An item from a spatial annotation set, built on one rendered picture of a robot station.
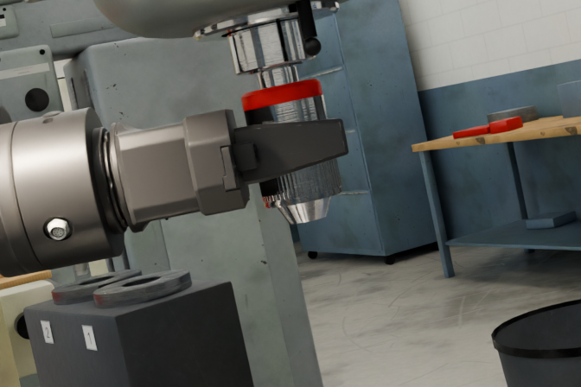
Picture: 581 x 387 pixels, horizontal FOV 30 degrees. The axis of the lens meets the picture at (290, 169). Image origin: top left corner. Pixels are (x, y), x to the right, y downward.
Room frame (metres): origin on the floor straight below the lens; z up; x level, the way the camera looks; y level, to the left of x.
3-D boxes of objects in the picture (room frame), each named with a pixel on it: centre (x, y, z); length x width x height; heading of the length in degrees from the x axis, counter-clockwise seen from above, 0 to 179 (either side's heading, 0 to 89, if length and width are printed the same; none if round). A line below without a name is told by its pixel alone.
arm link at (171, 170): (0.63, 0.09, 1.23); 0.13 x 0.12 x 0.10; 0
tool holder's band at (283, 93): (0.63, 0.00, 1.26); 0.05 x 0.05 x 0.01
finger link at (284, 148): (0.60, 0.00, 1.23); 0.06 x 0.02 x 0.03; 90
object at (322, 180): (0.63, 0.00, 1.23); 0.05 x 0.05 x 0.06
